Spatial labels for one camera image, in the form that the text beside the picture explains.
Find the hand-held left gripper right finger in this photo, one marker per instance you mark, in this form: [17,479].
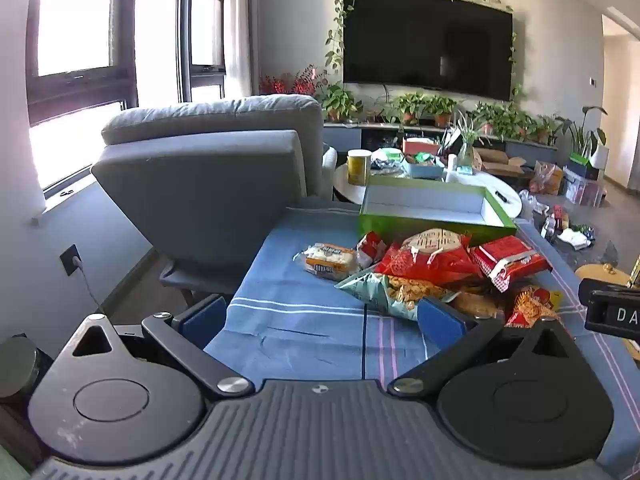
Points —
[442,320]

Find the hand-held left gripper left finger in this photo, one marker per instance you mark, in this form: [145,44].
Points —
[200,320]

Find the pale cracker packet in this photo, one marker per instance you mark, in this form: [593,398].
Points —
[477,305]

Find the green peanut snack bag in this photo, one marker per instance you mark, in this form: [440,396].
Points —
[395,295]

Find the red round cracker packet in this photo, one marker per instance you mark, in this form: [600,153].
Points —
[430,252]

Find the yellow red snack bag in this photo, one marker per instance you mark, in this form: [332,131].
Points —
[532,307]

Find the red checkered biscuit packet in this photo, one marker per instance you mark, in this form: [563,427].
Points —
[510,260]

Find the green cardboard box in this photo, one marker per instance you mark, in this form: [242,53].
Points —
[380,225]

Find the dark round marble table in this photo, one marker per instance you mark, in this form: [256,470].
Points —
[565,257]

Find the white crumpled paper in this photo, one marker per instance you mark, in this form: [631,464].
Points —
[574,238]

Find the blue striped cloth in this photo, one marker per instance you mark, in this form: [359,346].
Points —
[300,310]

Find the small red white packet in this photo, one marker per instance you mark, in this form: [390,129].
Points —
[370,247]

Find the red yellow flat packet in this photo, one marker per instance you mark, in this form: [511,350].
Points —
[561,216]

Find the clear storage box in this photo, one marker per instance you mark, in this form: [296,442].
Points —
[582,191]

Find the bread packet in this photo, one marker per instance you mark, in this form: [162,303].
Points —
[327,260]

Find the grey sofa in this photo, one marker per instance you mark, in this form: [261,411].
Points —
[200,185]

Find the clear plastic bag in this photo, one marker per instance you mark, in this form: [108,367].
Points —
[532,202]

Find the black remote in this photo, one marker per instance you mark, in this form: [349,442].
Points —
[500,195]

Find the blue basket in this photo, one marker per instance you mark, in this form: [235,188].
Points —
[422,172]

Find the orange plastic bag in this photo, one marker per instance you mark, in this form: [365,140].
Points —
[547,179]

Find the green black box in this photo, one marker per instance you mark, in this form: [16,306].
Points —
[582,162]

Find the white round coffee table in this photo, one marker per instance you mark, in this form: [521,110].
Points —
[350,192]

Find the white cup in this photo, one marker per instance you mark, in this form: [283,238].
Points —
[452,162]

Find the tall plant in white pot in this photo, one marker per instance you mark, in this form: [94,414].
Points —
[597,155]

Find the green packet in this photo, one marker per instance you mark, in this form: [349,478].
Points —
[424,158]

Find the spider plant in glass vase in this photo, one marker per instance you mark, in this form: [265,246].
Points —
[465,157]

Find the brown cardboard box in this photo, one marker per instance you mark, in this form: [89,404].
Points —
[500,166]

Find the pile of small packets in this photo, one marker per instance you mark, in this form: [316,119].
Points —
[387,159]

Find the yellow can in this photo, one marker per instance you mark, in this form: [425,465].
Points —
[359,167]

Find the red box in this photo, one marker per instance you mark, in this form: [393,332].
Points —
[420,147]

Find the light grey cushion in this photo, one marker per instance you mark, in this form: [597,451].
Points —
[330,170]

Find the grey television cabinet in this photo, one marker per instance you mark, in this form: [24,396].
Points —
[342,137]

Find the row of green potted plants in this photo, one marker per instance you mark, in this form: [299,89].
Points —
[340,102]

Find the red berry decoration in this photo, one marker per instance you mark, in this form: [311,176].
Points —
[300,82]

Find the dark framed window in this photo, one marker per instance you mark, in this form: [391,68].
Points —
[80,87]

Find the white curtain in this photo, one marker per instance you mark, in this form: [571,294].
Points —
[240,30]

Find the green ivy vine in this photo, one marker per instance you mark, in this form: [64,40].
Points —
[335,37]

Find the black wall socket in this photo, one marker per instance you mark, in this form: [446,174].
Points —
[69,260]

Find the black wall television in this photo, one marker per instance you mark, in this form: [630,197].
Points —
[425,45]

